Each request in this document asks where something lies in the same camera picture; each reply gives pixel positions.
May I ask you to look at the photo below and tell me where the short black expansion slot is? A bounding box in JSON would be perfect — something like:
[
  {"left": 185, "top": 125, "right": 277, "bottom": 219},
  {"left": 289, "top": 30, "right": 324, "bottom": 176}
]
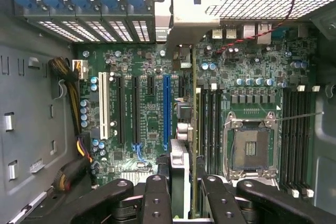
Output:
[
  {"left": 146, "top": 75, "right": 156, "bottom": 97},
  {"left": 178, "top": 75, "right": 186, "bottom": 98}
]

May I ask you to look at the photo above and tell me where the white power connector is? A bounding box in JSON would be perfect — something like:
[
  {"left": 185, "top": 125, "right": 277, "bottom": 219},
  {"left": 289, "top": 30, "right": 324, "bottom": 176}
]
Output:
[{"left": 71, "top": 59, "right": 89, "bottom": 80}]

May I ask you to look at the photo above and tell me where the metal socket cover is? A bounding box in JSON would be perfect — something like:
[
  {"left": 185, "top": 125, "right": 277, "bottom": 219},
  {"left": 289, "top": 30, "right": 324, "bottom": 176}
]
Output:
[{"left": 227, "top": 169, "right": 279, "bottom": 187}]

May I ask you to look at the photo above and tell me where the open black PC case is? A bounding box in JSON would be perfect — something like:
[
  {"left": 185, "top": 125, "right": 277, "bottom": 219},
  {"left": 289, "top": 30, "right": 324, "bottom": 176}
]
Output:
[{"left": 0, "top": 0, "right": 336, "bottom": 224}]

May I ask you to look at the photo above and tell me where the black RAM slot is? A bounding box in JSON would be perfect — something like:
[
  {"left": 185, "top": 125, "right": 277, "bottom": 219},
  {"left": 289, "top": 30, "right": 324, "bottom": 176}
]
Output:
[
  {"left": 304, "top": 84, "right": 321, "bottom": 198},
  {"left": 283, "top": 87, "right": 291, "bottom": 190},
  {"left": 215, "top": 84, "right": 224, "bottom": 176},
  {"left": 290, "top": 87, "right": 299, "bottom": 198},
  {"left": 209, "top": 84, "right": 216, "bottom": 176},
  {"left": 202, "top": 84, "right": 209, "bottom": 176},
  {"left": 298, "top": 84, "right": 306, "bottom": 192}
]

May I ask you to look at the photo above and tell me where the green motherboard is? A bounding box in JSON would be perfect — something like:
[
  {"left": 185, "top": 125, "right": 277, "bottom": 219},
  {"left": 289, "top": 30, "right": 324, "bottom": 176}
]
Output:
[{"left": 75, "top": 23, "right": 319, "bottom": 201}]

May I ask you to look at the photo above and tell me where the thin locking lever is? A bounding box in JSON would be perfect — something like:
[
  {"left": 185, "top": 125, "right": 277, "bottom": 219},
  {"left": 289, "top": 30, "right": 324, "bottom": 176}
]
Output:
[{"left": 265, "top": 112, "right": 325, "bottom": 125}]

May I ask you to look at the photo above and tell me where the CPU socket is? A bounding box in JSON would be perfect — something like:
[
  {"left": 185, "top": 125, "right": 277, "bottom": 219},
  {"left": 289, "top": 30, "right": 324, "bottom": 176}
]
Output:
[{"left": 223, "top": 111, "right": 281, "bottom": 183}]

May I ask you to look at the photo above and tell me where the long black expansion slot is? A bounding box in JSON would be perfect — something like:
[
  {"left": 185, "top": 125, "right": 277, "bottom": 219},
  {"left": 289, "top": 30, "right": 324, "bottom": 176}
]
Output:
[
  {"left": 131, "top": 75, "right": 142, "bottom": 145},
  {"left": 116, "top": 75, "right": 126, "bottom": 145}
]

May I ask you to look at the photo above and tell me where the red black twisted wire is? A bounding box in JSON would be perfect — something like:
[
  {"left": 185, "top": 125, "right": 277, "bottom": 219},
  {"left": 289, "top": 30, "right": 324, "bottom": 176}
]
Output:
[{"left": 214, "top": 0, "right": 294, "bottom": 54}]

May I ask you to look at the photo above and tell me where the black yellow power cable bundle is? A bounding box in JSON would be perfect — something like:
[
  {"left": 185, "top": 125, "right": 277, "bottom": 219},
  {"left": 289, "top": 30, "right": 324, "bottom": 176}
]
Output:
[{"left": 48, "top": 56, "right": 95, "bottom": 192}]

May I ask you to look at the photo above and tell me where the silver chipset heatsink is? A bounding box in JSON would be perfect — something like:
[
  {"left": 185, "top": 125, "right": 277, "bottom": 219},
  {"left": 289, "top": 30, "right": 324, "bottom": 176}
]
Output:
[{"left": 121, "top": 169, "right": 156, "bottom": 183}]

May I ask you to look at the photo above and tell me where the white expansion slot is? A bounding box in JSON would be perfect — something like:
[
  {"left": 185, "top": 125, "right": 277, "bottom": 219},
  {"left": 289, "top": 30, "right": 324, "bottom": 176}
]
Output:
[{"left": 98, "top": 71, "right": 110, "bottom": 141}]

